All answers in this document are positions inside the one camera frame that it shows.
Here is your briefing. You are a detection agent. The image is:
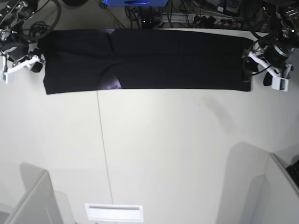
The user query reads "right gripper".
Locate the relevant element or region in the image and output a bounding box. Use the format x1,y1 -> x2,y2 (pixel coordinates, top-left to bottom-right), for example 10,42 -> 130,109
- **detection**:
3,35 -> 43,73

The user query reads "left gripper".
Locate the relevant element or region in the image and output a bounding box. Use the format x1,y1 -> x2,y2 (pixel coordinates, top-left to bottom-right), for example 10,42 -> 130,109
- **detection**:
242,43 -> 293,86

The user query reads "black T-shirt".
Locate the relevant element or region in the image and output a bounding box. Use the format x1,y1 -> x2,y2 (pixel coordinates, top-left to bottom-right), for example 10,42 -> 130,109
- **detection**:
37,29 -> 252,94

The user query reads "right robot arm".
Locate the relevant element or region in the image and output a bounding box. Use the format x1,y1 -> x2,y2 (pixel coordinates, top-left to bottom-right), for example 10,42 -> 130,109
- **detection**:
0,0 -> 38,73

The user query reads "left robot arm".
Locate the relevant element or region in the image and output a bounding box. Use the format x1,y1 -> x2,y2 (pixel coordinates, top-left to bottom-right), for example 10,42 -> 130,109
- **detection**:
240,0 -> 299,92

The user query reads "white power strip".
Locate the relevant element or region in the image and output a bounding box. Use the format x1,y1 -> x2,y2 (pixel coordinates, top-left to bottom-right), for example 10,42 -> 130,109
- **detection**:
156,13 -> 242,26

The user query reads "blue box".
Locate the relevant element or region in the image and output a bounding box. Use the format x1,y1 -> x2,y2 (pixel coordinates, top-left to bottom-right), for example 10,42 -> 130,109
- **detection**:
98,0 -> 168,9

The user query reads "black keyboard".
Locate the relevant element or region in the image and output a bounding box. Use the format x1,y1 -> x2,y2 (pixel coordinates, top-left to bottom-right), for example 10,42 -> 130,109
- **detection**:
286,161 -> 299,186

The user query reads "white partition panel right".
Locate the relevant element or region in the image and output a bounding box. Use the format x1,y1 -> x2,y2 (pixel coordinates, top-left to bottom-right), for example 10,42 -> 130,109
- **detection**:
216,154 -> 299,224

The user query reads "white partition panel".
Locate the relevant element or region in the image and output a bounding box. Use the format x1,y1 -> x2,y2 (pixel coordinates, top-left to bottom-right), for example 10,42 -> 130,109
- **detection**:
216,154 -> 299,224
0,162 -> 75,224

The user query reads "white partition panel left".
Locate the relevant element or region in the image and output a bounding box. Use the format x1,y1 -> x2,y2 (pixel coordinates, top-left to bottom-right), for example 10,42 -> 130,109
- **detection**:
0,162 -> 75,224

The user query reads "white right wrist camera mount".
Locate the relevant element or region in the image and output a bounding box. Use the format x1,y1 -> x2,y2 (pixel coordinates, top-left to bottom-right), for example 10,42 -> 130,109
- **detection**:
0,53 -> 46,84

